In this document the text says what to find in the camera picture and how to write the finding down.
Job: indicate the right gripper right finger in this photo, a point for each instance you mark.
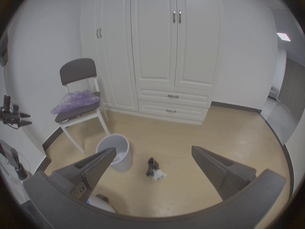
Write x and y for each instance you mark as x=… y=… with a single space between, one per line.
x=219 y=173

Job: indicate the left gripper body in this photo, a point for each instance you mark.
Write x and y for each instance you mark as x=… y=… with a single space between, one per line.
x=12 y=117

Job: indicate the crumpled white wrapper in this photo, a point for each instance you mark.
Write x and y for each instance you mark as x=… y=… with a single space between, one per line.
x=159 y=175

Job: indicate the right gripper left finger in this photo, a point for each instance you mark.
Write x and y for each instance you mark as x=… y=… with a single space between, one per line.
x=95 y=170

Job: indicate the crumpled black plastic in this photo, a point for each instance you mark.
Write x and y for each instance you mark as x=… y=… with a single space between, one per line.
x=152 y=166

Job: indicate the grey curtain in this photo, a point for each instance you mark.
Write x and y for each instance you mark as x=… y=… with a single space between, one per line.
x=294 y=85

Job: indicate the white wardrobe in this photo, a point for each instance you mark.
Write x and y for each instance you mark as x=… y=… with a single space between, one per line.
x=154 y=44

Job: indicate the purple plastic bag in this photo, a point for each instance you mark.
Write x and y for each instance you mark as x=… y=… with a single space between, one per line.
x=76 y=101

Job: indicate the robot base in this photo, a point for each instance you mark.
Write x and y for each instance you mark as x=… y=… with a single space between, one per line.
x=101 y=203

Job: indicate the white chair dark grey seat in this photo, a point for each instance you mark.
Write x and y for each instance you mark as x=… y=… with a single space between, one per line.
x=77 y=71

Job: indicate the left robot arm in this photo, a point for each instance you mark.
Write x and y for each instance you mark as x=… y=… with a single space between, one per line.
x=8 y=154

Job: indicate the white trash bin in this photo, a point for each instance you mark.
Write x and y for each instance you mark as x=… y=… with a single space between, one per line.
x=122 y=156

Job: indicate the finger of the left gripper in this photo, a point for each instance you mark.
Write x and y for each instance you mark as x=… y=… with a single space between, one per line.
x=25 y=116
x=25 y=123

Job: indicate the square ceiling light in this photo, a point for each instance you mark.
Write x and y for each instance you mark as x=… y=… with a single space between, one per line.
x=284 y=36

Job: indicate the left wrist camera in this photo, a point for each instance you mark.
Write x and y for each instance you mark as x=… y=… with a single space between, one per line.
x=7 y=102

